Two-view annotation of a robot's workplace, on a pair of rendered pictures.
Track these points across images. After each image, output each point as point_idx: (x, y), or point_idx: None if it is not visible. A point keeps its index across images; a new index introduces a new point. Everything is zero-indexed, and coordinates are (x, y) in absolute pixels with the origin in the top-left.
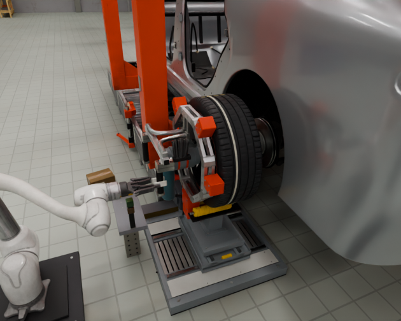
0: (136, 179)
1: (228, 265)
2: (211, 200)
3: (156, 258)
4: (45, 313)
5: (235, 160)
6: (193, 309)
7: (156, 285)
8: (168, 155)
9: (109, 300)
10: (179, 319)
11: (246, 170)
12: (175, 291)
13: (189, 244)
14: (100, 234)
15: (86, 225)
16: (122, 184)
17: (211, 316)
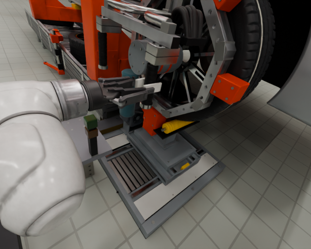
0: (110, 79)
1: (183, 173)
2: (192, 112)
3: (115, 179)
4: None
5: (258, 51)
6: (164, 224)
7: (119, 206)
8: None
9: (67, 240)
10: (155, 240)
11: (259, 69)
12: (145, 212)
13: (145, 158)
14: (61, 220)
15: None
16: (90, 84)
17: (182, 227)
